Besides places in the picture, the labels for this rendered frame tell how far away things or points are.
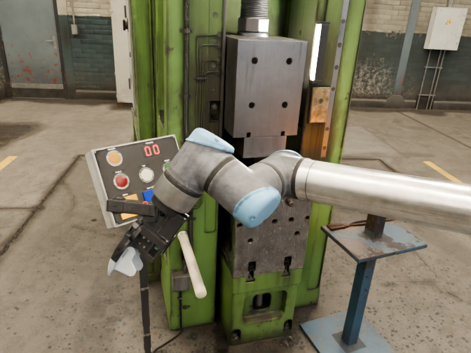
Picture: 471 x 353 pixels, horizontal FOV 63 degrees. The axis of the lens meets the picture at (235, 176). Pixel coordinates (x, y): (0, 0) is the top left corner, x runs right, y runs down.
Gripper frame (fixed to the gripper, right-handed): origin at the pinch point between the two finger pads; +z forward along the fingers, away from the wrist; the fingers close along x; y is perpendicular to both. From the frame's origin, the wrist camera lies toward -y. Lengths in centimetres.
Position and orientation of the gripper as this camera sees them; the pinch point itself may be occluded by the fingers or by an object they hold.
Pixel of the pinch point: (110, 267)
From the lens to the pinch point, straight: 89.2
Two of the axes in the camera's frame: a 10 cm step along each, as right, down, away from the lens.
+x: 1.6, -0.8, 9.8
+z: -5.9, 7.9, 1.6
